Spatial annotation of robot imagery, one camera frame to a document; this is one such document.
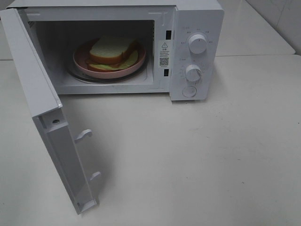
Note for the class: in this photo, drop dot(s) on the round door release button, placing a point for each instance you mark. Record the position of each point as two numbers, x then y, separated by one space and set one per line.
189 91

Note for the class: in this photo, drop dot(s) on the sandwich with lettuce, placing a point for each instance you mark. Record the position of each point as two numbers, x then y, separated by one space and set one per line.
113 54

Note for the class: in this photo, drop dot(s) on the pink round plate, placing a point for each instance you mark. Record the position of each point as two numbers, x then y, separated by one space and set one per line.
105 73

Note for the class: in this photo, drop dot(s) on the white microwave door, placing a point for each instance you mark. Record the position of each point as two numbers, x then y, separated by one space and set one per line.
46 108

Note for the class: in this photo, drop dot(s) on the lower white microwave knob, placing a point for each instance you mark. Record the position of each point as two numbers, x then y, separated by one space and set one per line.
193 73

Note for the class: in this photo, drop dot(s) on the white microwave knob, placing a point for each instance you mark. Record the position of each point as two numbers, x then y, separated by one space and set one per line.
197 43
193 73

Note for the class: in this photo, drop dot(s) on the white warning label sticker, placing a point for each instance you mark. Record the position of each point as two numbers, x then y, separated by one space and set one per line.
164 53

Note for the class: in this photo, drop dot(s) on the white microwave oven body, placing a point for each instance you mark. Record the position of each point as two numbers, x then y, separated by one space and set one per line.
62 25

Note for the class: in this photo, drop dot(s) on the upper white microwave knob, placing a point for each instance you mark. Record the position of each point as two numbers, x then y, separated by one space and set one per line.
197 43

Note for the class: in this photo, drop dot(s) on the glass microwave turntable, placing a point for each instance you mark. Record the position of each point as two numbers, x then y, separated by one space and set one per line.
139 76

